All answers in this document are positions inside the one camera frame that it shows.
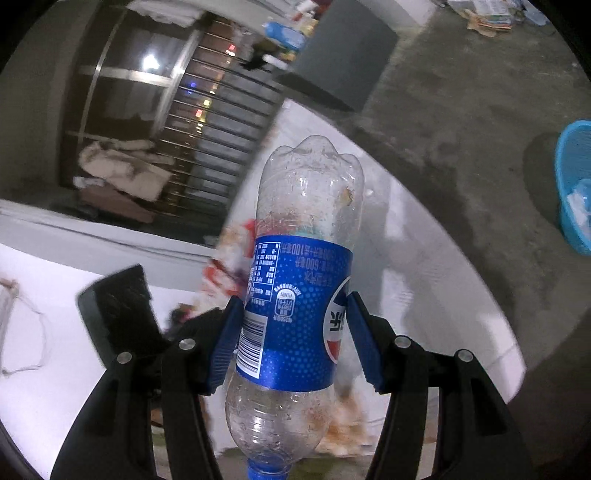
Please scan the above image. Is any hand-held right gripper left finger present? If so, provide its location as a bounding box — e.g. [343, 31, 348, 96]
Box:
[50, 296, 245, 480]

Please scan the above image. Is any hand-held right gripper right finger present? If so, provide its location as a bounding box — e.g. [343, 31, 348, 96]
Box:
[347, 292, 540, 480]

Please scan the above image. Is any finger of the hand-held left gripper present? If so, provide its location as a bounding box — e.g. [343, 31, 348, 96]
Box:
[76, 264, 169, 359]

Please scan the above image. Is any clear plastic bottle blue label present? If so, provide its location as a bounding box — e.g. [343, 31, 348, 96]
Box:
[225, 135, 365, 480]

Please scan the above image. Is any red and white wrapper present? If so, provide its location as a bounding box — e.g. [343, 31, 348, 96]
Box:
[205, 220, 259, 298]

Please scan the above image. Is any metal window grille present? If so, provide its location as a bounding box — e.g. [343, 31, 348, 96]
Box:
[159, 18, 284, 220]

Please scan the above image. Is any blue plastic basket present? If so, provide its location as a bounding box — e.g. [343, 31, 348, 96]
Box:
[555, 120, 591, 257]

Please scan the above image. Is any grey cabinet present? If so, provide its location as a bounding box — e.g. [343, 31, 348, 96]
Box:
[276, 0, 400, 112]

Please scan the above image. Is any blue plastic bag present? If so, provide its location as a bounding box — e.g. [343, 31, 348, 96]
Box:
[264, 21, 306, 51]

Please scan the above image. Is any pile of papers and boxes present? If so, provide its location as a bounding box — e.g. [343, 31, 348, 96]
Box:
[447, 0, 548, 37]

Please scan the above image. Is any thin string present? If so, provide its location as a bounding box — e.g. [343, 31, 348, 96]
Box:
[0, 277, 48, 376]

